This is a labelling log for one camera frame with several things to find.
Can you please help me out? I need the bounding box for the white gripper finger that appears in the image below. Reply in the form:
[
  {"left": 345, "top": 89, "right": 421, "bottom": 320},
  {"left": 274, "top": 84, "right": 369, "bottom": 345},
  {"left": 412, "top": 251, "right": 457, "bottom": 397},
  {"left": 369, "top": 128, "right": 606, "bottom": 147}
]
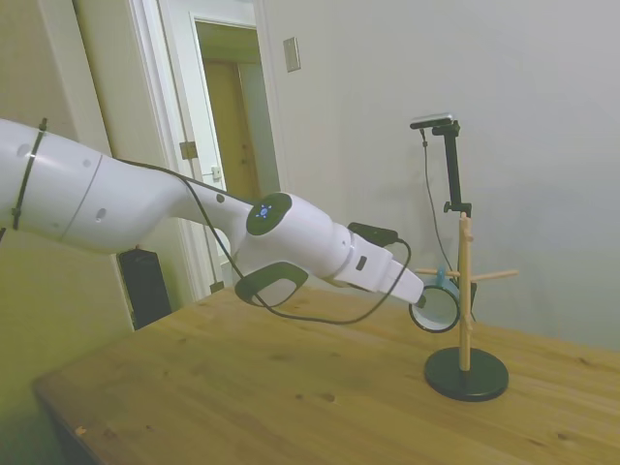
[
  {"left": 390, "top": 261, "right": 427, "bottom": 299},
  {"left": 382, "top": 276, "right": 427, "bottom": 310}
]

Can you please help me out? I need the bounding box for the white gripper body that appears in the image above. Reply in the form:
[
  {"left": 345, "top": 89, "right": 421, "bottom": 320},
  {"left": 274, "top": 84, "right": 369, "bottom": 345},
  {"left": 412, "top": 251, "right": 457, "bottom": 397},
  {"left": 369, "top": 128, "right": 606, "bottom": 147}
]
[{"left": 337, "top": 233, "right": 396, "bottom": 295}]

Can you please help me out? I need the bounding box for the blue enamel mug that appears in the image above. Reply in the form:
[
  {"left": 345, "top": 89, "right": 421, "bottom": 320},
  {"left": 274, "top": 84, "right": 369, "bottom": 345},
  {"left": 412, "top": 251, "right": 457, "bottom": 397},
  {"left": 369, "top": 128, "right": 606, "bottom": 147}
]
[{"left": 409, "top": 268, "right": 460, "bottom": 335}]

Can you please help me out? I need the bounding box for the wooden mug tree black base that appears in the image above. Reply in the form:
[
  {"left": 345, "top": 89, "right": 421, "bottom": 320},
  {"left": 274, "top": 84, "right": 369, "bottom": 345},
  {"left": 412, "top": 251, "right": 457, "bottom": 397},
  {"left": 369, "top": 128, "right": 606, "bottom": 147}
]
[{"left": 417, "top": 211, "right": 519, "bottom": 403}]

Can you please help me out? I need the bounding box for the brown wooden hallway door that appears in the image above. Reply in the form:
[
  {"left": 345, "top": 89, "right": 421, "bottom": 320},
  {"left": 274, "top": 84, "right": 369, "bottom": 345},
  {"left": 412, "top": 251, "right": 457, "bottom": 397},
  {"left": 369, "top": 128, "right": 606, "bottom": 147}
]
[{"left": 202, "top": 60, "right": 263, "bottom": 204}]

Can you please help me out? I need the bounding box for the white open door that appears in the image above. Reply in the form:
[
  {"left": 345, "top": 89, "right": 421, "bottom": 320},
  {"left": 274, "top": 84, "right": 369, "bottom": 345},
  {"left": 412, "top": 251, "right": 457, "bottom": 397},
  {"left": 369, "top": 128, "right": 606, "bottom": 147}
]
[{"left": 72, "top": 0, "right": 195, "bottom": 311}]

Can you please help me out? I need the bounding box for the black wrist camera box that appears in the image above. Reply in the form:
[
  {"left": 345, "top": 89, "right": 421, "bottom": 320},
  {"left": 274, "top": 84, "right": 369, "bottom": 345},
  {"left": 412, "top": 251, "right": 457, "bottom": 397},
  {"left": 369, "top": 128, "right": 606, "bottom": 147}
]
[{"left": 347, "top": 221, "right": 401, "bottom": 246}]

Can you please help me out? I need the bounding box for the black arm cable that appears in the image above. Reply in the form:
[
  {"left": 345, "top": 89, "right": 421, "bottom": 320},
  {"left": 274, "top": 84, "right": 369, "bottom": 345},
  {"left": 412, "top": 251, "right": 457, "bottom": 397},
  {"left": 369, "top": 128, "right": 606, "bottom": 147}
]
[{"left": 113, "top": 158, "right": 413, "bottom": 325}]

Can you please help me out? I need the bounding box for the grey camera cable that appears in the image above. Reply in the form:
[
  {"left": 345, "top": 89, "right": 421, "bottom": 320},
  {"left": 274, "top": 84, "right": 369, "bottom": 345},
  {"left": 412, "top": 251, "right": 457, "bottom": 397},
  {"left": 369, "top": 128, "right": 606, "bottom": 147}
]
[{"left": 419, "top": 128, "right": 456, "bottom": 273}]

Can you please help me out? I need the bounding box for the black exterior camera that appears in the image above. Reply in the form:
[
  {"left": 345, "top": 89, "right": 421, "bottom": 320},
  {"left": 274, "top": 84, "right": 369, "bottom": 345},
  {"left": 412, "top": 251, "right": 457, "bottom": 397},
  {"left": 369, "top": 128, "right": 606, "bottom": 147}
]
[{"left": 410, "top": 112, "right": 457, "bottom": 131}]

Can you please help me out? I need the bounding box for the black box by wall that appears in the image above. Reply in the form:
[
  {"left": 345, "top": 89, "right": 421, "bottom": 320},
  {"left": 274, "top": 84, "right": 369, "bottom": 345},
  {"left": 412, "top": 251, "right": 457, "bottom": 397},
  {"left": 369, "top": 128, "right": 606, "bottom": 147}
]
[{"left": 118, "top": 247, "right": 173, "bottom": 331}]

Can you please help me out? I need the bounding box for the beige wall switch plate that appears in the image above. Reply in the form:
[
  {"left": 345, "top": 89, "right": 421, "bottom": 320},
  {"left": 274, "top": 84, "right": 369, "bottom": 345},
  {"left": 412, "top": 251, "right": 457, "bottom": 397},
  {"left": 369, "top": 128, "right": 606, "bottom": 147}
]
[{"left": 283, "top": 36, "right": 301, "bottom": 74}]

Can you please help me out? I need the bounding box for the white door frame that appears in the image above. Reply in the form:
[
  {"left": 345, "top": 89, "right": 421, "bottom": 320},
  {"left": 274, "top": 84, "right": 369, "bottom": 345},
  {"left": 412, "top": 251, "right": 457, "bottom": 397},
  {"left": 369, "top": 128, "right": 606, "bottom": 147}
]
[{"left": 128, "top": 0, "right": 293, "bottom": 304}]

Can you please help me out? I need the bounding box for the black cable strap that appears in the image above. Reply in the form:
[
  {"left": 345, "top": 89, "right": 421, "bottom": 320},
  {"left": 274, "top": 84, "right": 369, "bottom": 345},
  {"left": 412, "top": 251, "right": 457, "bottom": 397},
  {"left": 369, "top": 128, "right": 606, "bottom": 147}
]
[{"left": 11, "top": 117, "right": 48, "bottom": 232}]

